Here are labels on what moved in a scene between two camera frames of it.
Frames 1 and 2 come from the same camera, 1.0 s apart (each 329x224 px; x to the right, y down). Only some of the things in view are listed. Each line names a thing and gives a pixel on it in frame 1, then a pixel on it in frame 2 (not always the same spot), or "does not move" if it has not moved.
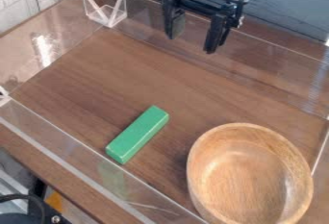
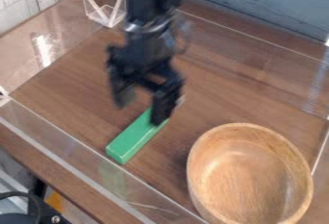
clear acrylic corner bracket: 103,13 does not move
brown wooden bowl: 248,176 does not move
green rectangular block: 127,142 does not move
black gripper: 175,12 -> 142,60
